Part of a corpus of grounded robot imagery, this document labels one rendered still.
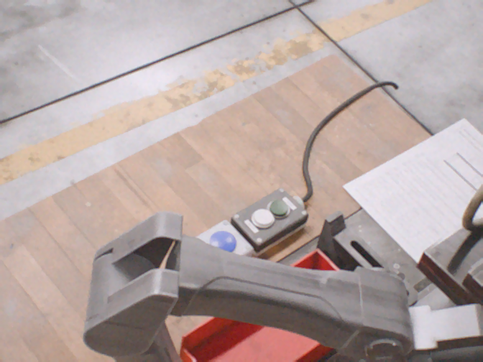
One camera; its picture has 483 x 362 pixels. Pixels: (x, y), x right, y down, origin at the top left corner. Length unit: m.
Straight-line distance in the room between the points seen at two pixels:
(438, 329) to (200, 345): 0.45
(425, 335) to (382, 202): 0.59
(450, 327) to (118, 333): 0.32
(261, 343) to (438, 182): 0.45
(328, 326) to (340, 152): 0.72
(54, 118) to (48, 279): 1.48
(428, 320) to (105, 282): 0.32
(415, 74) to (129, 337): 2.37
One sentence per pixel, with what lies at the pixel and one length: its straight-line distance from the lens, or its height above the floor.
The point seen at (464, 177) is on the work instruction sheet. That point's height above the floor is 0.90.
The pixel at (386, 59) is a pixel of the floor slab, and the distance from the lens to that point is 3.13.
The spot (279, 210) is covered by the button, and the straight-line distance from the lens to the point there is 1.39.
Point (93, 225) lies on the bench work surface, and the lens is 1.39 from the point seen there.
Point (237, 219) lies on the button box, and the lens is 1.37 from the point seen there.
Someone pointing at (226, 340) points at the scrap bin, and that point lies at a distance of 1.29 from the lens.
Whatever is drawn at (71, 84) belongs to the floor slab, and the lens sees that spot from 2.88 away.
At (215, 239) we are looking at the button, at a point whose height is 0.94.
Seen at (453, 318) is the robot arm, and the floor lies 1.27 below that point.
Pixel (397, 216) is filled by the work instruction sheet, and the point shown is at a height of 0.90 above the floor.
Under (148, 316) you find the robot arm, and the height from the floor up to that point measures 1.32.
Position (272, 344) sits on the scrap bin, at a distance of 1.29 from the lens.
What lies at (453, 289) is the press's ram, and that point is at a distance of 1.13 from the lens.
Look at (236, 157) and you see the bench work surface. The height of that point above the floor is 0.90.
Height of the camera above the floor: 2.01
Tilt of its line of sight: 50 degrees down
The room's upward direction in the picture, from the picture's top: 11 degrees clockwise
